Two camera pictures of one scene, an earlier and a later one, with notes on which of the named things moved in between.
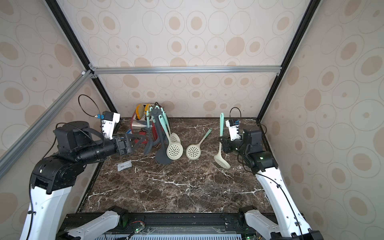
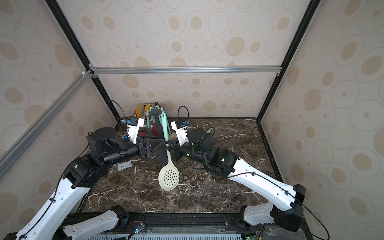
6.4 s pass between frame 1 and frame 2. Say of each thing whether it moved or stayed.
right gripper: moved
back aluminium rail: stayed
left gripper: moved
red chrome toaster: moved
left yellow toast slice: stayed
